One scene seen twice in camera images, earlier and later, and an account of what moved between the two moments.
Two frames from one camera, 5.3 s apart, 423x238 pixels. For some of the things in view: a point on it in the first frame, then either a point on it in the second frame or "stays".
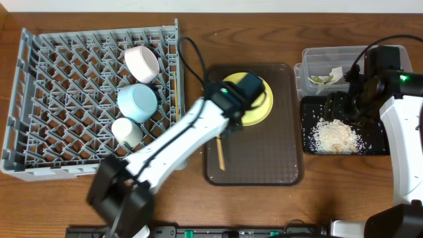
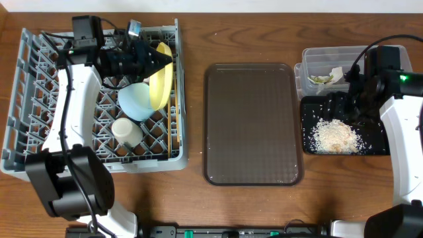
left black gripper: [234, 122] to [141, 60]
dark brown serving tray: [268, 153] stays
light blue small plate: [137, 102] stays
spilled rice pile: [331, 136] stays
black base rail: [263, 231] stays
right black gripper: [336, 106] stays
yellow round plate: [254, 116] to [161, 82]
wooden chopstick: [176, 96] to [169, 131]
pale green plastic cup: [127, 131] stays
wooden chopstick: [221, 161] to [177, 114]
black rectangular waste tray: [313, 109] stays
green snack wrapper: [320, 79] stays
